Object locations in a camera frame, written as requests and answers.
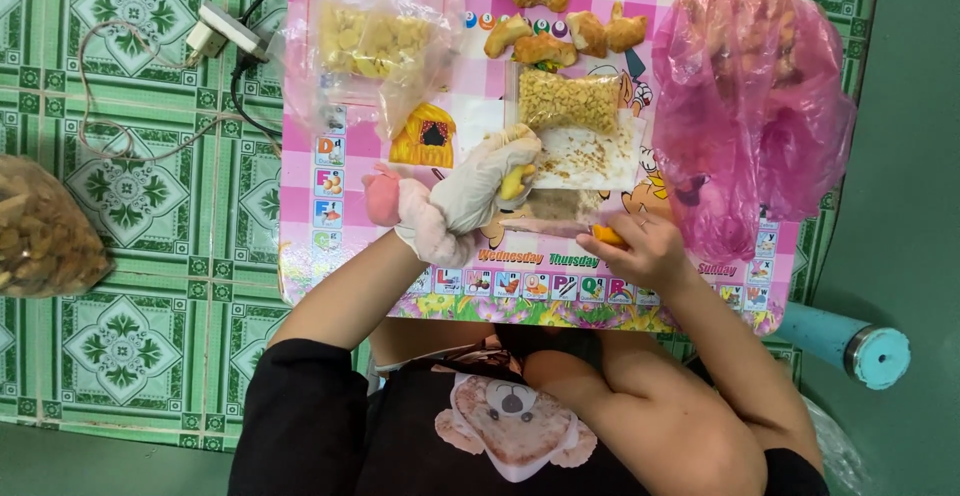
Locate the person's right hand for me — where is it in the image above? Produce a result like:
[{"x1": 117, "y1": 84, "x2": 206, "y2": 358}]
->
[{"x1": 576, "y1": 211, "x2": 680, "y2": 296}]

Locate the person's left hand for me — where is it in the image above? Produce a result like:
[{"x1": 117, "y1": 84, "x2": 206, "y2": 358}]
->
[{"x1": 393, "y1": 124, "x2": 543, "y2": 268}]

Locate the yellow peeled ginger piece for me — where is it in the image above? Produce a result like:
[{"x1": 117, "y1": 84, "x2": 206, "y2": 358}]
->
[{"x1": 498, "y1": 164, "x2": 538, "y2": 202}]

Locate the orange handled knife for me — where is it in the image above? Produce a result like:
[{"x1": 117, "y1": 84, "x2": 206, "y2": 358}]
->
[{"x1": 498, "y1": 214, "x2": 630, "y2": 249}]

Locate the small bag of chopped pieces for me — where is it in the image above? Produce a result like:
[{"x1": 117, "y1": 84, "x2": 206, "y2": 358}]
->
[{"x1": 513, "y1": 63, "x2": 625, "y2": 137}]

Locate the white paper sheet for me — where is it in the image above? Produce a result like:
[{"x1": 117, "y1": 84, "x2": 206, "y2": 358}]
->
[{"x1": 525, "y1": 112, "x2": 648, "y2": 193}]

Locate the pink soft toy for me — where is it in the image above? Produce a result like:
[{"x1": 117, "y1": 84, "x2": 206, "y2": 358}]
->
[{"x1": 361, "y1": 163, "x2": 404, "y2": 228}]

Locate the pink printed low table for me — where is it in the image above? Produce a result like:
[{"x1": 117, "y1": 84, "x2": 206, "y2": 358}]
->
[{"x1": 276, "y1": 0, "x2": 800, "y2": 336}]

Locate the clear bag of yellow slices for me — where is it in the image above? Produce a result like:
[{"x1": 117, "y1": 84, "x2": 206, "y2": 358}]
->
[{"x1": 279, "y1": 0, "x2": 468, "y2": 142}]

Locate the pink plastic bag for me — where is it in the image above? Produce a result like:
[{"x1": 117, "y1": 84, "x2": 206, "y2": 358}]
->
[{"x1": 651, "y1": 0, "x2": 858, "y2": 266}]

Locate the white power strip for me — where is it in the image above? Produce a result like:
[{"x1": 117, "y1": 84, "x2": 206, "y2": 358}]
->
[{"x1": 185, "y1": 0, "x2": 273, "y2": 63}]

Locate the black bear print shirt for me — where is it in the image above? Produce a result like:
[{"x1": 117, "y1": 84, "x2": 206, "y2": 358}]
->
[{"x1": 228, "y1": 337, "x2": 831, "y2": 496}]

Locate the light blue bottle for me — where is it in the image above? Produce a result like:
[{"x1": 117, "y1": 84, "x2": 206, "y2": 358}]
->
[{"x1": 775, "y1": 300, "x2": 913, "y2": 391}]

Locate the crumpled clear plastic bag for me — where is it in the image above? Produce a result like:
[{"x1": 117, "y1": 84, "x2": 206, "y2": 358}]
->
[{"x1": 801, "y1": 395, "x2": 875, "y2": 496}]

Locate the clear bag of brown pieces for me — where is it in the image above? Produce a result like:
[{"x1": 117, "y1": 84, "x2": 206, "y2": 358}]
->
[{"x1": 0, "y1": 154, "x2": 115, "y2": 300}]

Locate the black cable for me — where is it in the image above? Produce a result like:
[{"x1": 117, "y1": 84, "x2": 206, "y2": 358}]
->
[{"x1": 228, "y1": 0, "x2": 291, "y2": 142}]

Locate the beige cable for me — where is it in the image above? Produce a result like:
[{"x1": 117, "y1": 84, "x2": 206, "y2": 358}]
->
[{"x1": 78, "y1": 19, "x2": 283, "y2": 164}]

